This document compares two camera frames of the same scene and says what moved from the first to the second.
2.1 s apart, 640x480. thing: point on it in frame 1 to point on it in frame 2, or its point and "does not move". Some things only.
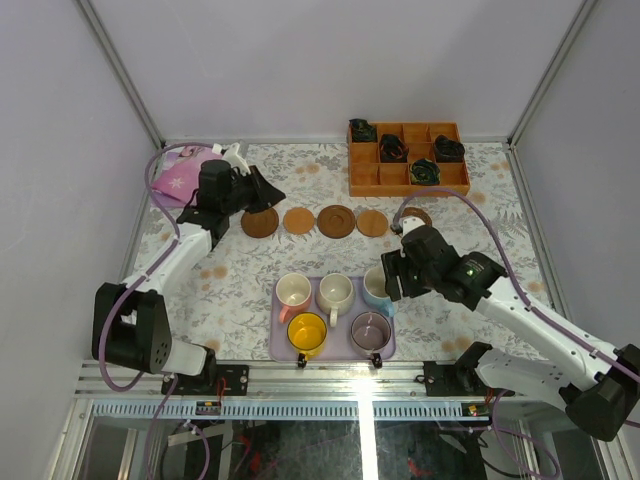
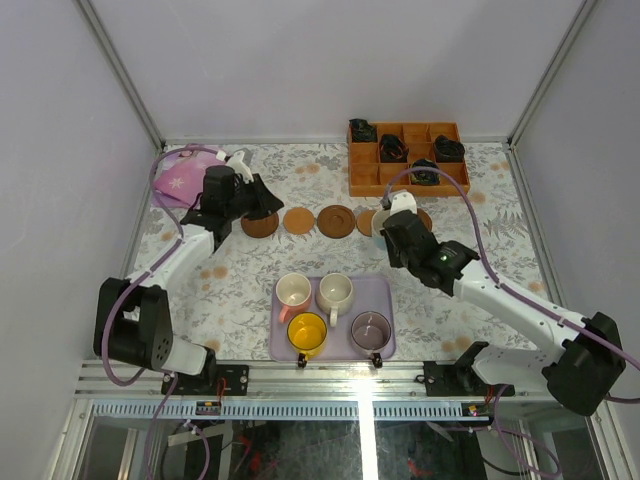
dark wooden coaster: [260, 224] does not move
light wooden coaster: [298, 220] does not move
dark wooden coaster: [416, 212] does not move
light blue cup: [375, 292] to [379, 247]
